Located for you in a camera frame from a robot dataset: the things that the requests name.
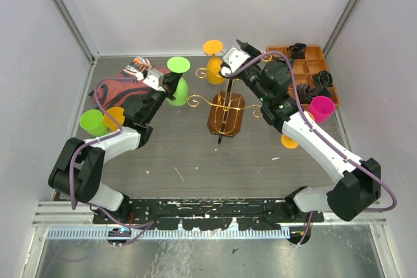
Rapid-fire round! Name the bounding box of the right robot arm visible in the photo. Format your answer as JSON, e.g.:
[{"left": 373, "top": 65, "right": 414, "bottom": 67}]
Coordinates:
[{"left": 220, "top": 41, "right": 381, "bottom": 222}]

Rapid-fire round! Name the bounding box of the slotted cable duct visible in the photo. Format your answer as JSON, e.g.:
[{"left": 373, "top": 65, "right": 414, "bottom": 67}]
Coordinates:
[{"left": 46, "top": 227, "right": 291, "bottom": 241}]

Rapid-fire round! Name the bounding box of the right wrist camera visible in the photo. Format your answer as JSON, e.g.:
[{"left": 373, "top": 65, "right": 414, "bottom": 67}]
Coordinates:
[{"left": 220, "top": 48, "right": 250, "bottom": 77}]

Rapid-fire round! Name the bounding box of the rolled dark tie right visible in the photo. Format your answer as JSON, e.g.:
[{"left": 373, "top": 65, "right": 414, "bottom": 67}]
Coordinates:
[{"left": 312, "top": 70, "right": 333, "bottom": 88}]

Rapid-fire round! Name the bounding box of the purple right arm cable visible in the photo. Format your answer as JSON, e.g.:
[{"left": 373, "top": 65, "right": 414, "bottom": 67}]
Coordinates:
[{"left": 227, "top": 50, "right": 398, "bottom": 246}]

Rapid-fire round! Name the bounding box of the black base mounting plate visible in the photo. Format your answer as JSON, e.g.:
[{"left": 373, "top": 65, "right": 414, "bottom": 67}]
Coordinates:
[{"left": 109, "top": 198, "right": 308, "bottom": 231}]

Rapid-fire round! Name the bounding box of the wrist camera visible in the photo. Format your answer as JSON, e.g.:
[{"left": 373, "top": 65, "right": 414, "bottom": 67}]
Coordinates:
[
  {"left": 135, "top": 69, "right": 165, "bottom": 92},
  {"left": 220, "top": 48, "right": 250, "bottom": 77}
]

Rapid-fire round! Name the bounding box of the rolled dark tie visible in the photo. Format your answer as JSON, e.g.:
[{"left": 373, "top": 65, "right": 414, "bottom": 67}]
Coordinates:
[
  {"left": 312, "top": 70, "right": 333, "bottom": 88},
  {"left": 289, "top": 43, "right": 307, "bottom": 59}
]

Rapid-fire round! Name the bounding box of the wooden compartment tray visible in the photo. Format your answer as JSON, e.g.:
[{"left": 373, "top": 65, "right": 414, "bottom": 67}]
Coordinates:
[{"left": 266, "top": 46, "right": 340, "bottom": 109}]

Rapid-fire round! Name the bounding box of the orange wine glass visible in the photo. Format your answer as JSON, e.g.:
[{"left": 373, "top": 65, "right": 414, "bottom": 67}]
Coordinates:
[
  {"left": 281, "top": 111, "right": 315, "bottom": 149},
  {"left": 103, "top": 107, "right": 125, "bottom": 132},
  {"left": 203, "top": 39, "right": 225, "bottom": 85}
]

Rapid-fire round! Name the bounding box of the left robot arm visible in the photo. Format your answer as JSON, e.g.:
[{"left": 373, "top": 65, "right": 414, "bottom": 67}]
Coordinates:
[{"left": 48, "top": 68, "right": 182, "bottom": 223}]

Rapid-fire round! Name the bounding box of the rolled dark tie top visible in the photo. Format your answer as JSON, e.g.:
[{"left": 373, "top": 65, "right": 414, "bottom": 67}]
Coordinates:
[{"left": 289, "top": 43, "right": 307, "bottom": 59}]

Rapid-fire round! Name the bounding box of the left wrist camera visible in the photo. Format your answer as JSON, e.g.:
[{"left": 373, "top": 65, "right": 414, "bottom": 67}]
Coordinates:
[{"left": 135, "top": 69, "right": 165, "bottom": 92}]

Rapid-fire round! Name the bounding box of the aluminium rail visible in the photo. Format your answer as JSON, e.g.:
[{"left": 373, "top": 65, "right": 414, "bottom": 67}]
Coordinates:
[{"left": 32, "top": 201, "right": 387, "bottom": 227}]

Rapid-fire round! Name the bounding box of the red folded t-shirt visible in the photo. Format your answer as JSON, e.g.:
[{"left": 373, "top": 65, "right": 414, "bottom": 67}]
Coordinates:
[{"left": 96, "top": 55, "right": 170, "bottom": 109}]

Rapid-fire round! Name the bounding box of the rolled maroon tie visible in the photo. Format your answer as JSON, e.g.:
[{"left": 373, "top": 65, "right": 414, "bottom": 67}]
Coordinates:
[{"left": 296, "top": 83, "right": 332, "bottom": 104}]

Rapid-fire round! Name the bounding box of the pink wine glass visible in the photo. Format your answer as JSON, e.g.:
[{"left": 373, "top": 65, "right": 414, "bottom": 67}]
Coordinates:
[{"left": 308, "top": 96, "right": 336, "bottom": 123}]

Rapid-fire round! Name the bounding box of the gold wire wine glass rack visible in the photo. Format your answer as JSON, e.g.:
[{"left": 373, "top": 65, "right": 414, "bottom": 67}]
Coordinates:
[{"left": 187, "top": 66, "right": 262, "bottom": 144}]

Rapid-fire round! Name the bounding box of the green wine glass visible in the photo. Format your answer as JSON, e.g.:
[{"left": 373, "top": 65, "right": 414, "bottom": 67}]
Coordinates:
[
  {"left": 79, "top": 109, "right": 108, "bottom": 137},
  {"left": 167, "top": 56, "right": 191, "bottom": 107}
]

